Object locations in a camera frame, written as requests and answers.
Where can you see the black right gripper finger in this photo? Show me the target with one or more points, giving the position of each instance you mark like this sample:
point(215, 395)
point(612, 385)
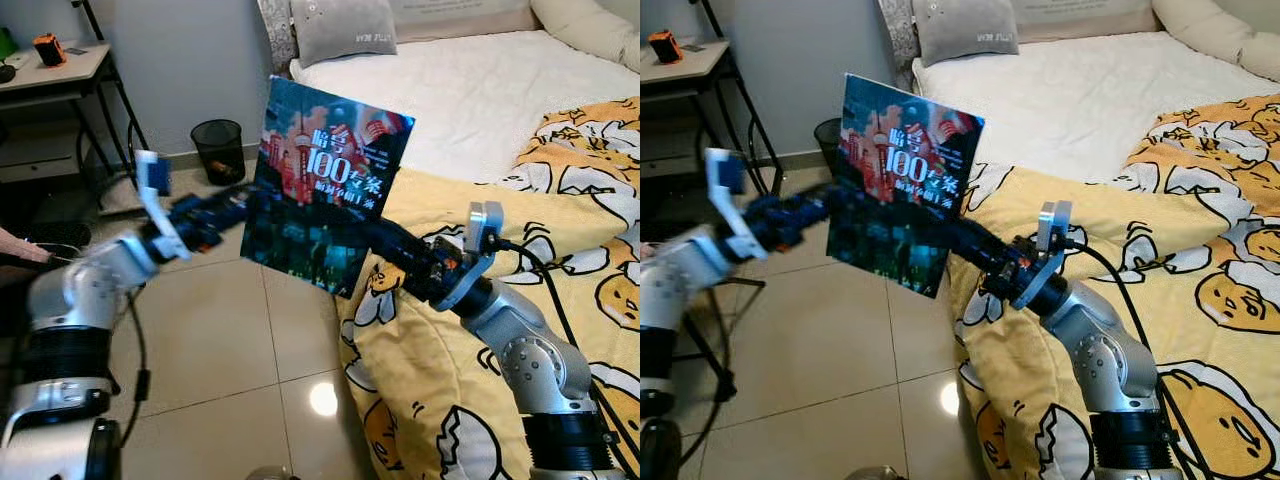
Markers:
point(390, 243)
point(965, 240)

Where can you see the dark city cover book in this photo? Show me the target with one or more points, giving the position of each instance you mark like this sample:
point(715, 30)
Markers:
point(900, 170)
point(320, 170)

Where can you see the grey pillow with lettering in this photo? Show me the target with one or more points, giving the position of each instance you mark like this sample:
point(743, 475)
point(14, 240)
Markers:
point(965, 30)
point(340, 30)

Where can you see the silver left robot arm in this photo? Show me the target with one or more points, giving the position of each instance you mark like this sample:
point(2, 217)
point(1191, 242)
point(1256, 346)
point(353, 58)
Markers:
point(80, 290)
point(670, 280)

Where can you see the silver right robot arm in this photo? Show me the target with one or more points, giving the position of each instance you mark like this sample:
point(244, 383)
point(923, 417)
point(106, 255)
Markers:
point(1100, 350)
point(535, 350)

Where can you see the person's bare hand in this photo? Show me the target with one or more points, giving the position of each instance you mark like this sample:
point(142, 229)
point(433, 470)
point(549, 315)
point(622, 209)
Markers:
point(18, 250)

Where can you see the black mesh trash bin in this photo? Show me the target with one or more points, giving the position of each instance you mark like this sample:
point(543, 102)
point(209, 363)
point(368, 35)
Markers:
point(217, 150)
point(828, 145)

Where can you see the yellow cartoon print blanket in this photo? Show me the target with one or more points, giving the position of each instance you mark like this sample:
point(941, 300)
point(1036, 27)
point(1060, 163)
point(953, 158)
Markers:
point(420, 360)
point(1010, 380)

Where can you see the white quilted mattress sheet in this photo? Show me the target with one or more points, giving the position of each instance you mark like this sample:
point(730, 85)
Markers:
point(1080, 100)
point(480, 100)

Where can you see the grey patterned headboard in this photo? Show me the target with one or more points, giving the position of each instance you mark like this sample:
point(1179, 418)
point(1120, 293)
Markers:
point(897, 30)
point(275, 30)

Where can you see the orange and black object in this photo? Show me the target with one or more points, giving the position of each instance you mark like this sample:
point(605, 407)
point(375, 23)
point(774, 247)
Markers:
point(665, 47)
point(50, 50)

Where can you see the beige headboard cushion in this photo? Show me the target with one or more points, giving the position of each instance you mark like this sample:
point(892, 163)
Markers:
point(460, 20)
point(1080, 20)

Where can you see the grey robot foot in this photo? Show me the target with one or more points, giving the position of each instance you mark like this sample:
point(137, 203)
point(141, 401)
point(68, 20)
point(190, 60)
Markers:
point(268, 474)
point(878, 474)

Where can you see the green object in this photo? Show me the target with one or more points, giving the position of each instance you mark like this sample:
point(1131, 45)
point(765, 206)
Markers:
point(6, 45)

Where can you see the long beige pillow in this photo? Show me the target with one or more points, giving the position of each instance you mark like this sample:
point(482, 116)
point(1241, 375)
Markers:
point(1210, 30)
point(590, 30)

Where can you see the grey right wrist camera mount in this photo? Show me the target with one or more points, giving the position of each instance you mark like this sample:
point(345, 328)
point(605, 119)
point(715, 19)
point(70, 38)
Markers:
point(1055, 222)
point(485, 225)

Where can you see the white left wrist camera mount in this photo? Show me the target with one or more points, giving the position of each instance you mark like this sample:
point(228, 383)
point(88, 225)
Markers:
point(722, 172)
point(150, 172)

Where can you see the black metal frame desk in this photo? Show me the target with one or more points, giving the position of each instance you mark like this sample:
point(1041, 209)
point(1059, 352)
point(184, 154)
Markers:
point(60, 72)
point(690, 65)

